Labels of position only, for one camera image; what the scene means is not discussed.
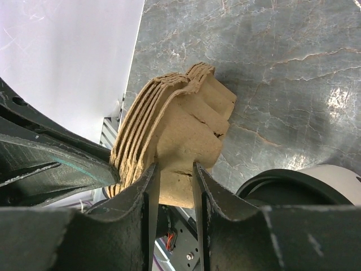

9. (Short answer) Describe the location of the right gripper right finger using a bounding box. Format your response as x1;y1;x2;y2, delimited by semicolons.
192;163;360;270

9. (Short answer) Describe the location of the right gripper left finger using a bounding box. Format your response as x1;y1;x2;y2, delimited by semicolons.
1;163;160;270

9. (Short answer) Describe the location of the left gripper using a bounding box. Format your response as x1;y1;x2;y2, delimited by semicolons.
1;80;120;206

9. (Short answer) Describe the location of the cardboard cup carrier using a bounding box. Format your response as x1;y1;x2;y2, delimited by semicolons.
104;62;237;208

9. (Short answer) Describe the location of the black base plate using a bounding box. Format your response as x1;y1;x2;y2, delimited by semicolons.
152;205;201;270

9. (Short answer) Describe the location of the aluminium frame rail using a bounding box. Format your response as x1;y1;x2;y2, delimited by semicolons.
99;93;125;150

